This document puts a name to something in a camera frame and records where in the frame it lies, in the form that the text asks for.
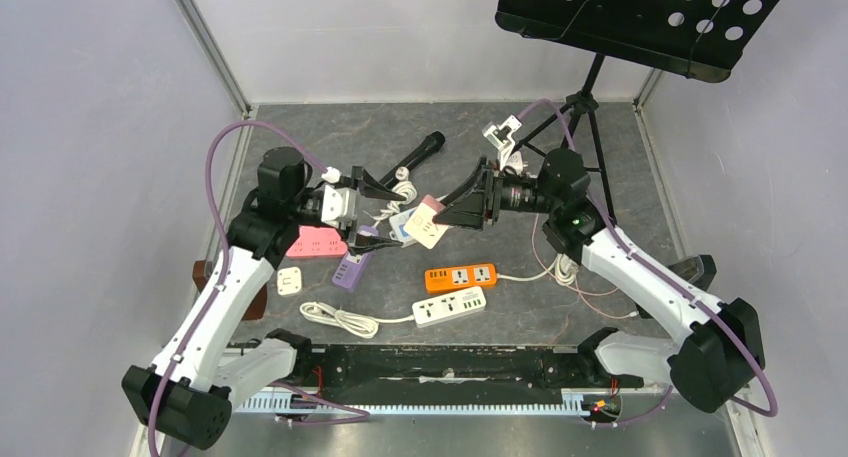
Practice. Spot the orange power strip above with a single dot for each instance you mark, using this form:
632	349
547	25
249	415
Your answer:
450	279

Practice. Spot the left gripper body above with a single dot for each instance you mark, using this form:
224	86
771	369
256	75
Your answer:
306	204

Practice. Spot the pink cube socket adapter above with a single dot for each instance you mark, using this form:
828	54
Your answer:
432	204

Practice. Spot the white small power strip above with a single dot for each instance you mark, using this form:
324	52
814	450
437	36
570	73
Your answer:
450	306

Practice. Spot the white multicolour power strip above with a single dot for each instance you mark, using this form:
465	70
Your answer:
398	232

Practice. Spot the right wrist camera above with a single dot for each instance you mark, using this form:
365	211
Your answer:
501	137

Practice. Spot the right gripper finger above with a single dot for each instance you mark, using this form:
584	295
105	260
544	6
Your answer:
470	211
473	183

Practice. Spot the white cord small strip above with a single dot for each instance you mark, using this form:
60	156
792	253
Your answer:
359	325

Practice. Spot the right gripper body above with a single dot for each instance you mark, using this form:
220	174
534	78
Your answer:
490	197

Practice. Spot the purple power strip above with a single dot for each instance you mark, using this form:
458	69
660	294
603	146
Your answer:
350	270

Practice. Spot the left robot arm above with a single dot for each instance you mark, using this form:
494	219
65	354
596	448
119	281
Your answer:
186	393

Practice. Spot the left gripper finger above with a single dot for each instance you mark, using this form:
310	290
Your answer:
369	187
360	244

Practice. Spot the black music stand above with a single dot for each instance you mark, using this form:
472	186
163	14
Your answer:
697	39

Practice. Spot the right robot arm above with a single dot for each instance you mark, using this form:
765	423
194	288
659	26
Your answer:
713	352

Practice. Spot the tan cube socket adapter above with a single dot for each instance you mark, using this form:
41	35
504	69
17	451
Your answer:
422	228

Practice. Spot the pink triangular socket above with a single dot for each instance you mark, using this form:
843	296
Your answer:
317	242

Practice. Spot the white square adapter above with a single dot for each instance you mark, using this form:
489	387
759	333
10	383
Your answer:
289	281

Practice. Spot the black microphone orange end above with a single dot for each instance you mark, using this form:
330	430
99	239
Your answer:
430	145

